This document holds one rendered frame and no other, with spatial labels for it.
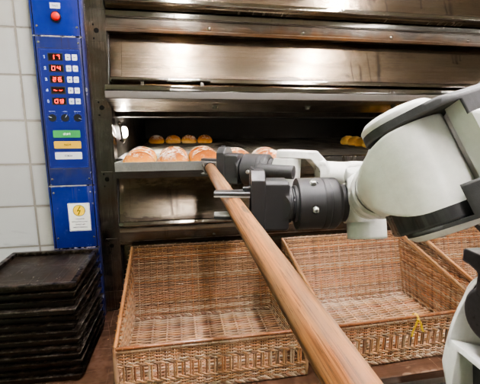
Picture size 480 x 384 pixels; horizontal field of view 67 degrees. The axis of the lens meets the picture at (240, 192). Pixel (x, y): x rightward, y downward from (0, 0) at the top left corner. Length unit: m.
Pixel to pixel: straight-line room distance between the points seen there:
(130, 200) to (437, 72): 1.36
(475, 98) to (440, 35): 1.42
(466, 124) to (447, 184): 0.06
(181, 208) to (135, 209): 0.18
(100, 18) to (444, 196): 1.28
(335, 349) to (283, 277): 0.10
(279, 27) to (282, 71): 0.16
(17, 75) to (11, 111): 0.13
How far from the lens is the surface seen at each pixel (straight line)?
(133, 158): 1.14
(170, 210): 1.42
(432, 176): 0.38
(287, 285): 0.31
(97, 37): 1.44
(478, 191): 0.37
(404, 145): 0.38
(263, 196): 0.59
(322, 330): 0.25
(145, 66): 1.40
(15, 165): 1.51
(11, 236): 1.57
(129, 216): 1.43
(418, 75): 1.72
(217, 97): 1.26
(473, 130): 0.39
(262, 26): 1.48
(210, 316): 1.46
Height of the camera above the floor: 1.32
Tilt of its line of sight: 11 degrees down
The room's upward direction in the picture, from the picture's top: straight up
